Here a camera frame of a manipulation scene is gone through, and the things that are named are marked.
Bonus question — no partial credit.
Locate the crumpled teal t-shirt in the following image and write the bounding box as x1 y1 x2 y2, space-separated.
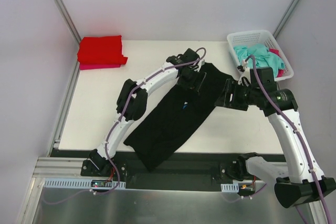
234 44 285 75

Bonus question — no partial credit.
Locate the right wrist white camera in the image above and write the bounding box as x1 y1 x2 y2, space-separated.
237 60 250 86

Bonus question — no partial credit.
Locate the folded pink t-shirt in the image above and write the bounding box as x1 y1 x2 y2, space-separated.
79 63 121 70

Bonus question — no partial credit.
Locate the right white cable duct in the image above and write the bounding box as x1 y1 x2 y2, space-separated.
220 183 239 193

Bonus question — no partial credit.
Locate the aluminium front rail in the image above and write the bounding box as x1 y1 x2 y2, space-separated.
33 157 85 178

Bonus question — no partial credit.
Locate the left white cable duct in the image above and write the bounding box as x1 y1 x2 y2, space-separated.
44 178 126 190

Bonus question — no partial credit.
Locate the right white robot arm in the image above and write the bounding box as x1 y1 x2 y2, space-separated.
215 67 335 208

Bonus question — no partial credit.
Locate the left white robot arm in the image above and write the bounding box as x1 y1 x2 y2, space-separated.
80 47 206 177

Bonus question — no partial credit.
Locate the black daisy print t-shirt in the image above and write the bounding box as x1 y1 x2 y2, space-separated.
124 63 232 172

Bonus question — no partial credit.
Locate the white plastic basket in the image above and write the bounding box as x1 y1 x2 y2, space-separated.
227 30 294 81

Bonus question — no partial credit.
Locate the right aluminium frame post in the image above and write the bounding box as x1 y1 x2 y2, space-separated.
273 0 301 38

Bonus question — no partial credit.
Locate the white cable duct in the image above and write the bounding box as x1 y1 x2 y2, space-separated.
220 183 239 193
44 178 126 190

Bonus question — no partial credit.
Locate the aluminium frame post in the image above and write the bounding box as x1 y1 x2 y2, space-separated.
40 0 82 45
273 0 301 38

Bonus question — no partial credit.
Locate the folded red t-shirt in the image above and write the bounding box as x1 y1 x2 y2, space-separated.
77 35 128 65

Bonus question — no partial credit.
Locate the crumpled pink t-shirt in basket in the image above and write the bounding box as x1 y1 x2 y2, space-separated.
268 48 285 78

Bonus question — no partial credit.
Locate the left aluminium frame post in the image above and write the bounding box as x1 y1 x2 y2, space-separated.
40 0 82 45

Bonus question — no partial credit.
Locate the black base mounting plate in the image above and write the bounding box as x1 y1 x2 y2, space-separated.
80 152 287 190

